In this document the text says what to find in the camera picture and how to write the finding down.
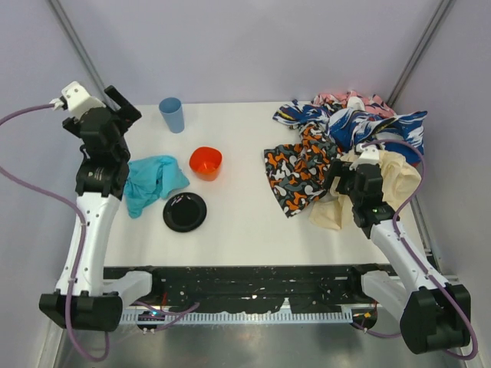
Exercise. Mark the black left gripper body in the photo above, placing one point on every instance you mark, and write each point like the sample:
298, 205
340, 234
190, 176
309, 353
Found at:
125, 111

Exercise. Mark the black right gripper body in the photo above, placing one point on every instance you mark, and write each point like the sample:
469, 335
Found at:
335, 176

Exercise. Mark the cream cloth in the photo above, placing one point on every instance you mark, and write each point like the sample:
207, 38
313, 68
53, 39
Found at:
400, 180

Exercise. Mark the turquoise cloth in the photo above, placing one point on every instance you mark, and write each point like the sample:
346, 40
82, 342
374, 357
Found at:
151, 179

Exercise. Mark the blue white patterned cloth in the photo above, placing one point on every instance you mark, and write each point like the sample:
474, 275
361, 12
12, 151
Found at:
348, 127

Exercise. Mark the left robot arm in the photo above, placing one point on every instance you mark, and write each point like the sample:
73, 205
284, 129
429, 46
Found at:
81, 299

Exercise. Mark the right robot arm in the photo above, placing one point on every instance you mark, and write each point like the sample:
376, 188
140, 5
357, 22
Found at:
432, 313

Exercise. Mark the orange black camouflage cloth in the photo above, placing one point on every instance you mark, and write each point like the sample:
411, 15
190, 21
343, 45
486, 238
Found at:
296, 172

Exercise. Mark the pink patterned cloth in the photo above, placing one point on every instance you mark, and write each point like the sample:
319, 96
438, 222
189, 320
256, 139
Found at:
352, 99

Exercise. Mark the blue plastic cup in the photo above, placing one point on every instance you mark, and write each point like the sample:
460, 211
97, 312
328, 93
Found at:
172, 112

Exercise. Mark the orange plastic bowl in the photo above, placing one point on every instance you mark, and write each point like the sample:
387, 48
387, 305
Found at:
206, 162

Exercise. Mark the black round plate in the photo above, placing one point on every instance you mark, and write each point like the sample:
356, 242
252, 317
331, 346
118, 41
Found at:
184, 212

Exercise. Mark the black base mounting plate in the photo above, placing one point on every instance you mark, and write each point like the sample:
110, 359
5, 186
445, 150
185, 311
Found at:
254, 289

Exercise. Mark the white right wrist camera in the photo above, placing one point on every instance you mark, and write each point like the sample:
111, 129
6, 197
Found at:
367, 153

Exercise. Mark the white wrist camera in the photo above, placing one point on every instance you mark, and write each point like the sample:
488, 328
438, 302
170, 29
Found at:
367, 153
75, 98

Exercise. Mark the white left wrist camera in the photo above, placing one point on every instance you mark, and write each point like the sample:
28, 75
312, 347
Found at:
75, 98

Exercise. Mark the left aluminium frame post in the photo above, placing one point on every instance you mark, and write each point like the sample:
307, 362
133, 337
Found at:
73, 38

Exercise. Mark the aluminium frame post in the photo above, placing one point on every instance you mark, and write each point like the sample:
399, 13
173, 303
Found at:
73, 38
431, 29

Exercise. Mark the aluminium front rail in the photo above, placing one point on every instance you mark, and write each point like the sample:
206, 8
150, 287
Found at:
453, 279

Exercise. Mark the right aluminium frame post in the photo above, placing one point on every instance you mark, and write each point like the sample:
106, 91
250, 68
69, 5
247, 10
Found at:
431, 29

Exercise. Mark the white slotted cable duct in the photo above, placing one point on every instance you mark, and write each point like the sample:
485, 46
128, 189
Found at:
283, 316

